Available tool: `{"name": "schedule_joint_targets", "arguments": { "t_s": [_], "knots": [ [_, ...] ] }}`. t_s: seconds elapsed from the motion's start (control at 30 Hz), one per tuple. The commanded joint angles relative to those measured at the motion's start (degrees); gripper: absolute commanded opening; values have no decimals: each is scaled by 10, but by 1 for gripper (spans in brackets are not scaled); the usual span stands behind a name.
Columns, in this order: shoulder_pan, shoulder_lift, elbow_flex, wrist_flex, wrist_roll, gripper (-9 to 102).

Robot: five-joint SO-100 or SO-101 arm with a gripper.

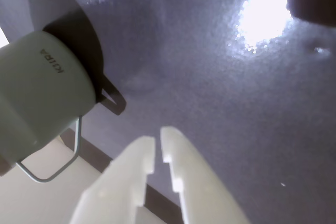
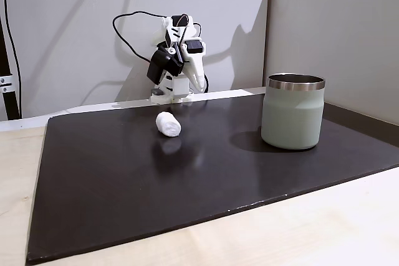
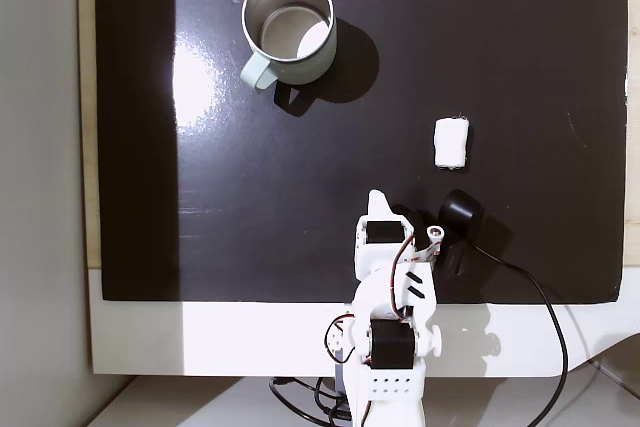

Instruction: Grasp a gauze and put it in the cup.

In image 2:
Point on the black table mat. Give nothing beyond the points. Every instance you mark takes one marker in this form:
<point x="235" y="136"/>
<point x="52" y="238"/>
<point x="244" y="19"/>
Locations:
<point x="131" y="178"/>

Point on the black oval webcam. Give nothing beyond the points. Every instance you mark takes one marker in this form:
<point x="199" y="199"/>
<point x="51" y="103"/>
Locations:
<point x="160" y="64"/>

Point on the black stand with white bracket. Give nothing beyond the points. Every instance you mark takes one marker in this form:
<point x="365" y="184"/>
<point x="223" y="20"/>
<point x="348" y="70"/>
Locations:
<point x="7" y="69"/>

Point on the pale green steel-rimmed cup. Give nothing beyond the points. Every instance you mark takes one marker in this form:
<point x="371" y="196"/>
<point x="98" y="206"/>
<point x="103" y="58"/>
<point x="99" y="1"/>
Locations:
<point x="292" y="116"/>

